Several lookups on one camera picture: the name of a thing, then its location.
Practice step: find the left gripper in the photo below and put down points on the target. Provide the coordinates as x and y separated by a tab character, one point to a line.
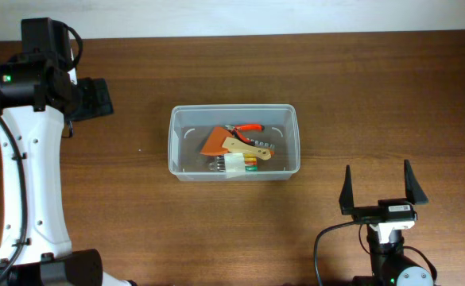
98	101

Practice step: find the orange scraper with wooden handle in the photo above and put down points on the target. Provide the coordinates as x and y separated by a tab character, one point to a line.
221	141

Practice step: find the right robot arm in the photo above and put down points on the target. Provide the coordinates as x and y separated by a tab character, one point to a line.
390	265

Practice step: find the red handled pliers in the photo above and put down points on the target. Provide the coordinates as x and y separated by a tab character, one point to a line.
237	130

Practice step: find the clear plastic container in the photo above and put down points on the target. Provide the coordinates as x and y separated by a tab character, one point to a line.
191	125

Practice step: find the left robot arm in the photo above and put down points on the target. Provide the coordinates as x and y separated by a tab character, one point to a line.
40	99

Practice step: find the orange screwdriver bit holder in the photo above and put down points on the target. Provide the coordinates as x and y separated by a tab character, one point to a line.
265	145

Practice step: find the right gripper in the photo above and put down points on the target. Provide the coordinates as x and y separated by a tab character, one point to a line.
362	214

